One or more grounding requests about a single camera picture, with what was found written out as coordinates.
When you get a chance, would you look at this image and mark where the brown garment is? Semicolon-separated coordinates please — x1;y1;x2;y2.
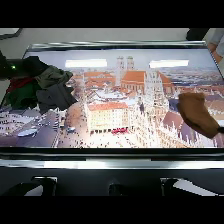
176;92;222;140

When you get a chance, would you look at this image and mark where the grey garment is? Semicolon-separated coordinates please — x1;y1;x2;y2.
34;65;78;115

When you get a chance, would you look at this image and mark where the dark green garment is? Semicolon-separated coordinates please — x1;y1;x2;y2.
3;81;42;110

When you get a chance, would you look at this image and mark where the black garment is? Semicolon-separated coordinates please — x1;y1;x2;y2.
20;55;52;78

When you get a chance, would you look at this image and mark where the red garment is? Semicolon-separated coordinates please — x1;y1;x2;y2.
5;76;35;94

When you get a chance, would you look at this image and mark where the person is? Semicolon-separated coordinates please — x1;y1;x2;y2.
207;28;224;80

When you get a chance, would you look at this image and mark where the silver frame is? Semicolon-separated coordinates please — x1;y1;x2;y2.
0;151;224;197

